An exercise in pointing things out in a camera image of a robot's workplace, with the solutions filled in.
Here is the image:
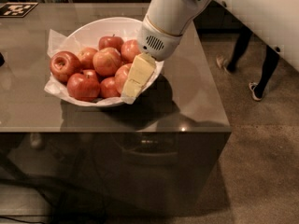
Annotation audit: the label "black white fiducial marker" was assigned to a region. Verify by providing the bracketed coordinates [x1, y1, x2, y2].
[0, 2, 37, 18]

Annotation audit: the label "red apple back right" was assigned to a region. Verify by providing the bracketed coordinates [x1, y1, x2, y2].
[121, 39, 140, 63]

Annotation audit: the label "red yellow apple front right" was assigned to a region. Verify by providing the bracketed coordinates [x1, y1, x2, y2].
[115, 63, 132, 93]

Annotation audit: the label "red apple centre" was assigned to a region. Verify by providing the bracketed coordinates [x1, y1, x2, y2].
[93, 48, 122, 77]

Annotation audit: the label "red apple far left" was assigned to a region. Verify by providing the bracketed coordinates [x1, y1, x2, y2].
[50, 51, 82, 83]

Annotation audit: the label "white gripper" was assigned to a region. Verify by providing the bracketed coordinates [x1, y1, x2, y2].
[121, 16, 181, 105]

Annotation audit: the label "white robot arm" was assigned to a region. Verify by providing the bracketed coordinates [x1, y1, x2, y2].
[137, 0, 299, 101]

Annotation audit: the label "white bowl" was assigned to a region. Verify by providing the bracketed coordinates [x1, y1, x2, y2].
[57, 16, 165, 107]

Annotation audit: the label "person legs in black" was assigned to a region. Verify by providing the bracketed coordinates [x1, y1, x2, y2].
[216, 26, 279, 102]

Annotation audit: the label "dark object at left edge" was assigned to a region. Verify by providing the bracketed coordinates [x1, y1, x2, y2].
[0, 52, 5, 67]

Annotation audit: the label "white paper liner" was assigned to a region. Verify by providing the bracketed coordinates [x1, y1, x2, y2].
[44, 30, 164, 100]

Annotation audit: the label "red apple front middle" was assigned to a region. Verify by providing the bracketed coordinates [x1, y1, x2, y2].
[100, 77, 121, 98]

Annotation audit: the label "red apple back with stem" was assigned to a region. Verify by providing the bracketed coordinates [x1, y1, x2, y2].
[98, 35, 124, 51]

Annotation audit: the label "red apple back left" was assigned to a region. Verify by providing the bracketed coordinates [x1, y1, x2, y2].
[78, 47, 97, 69]

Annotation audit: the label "red apple front left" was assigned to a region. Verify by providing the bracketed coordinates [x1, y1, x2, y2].
[66, 73, 100, 102]

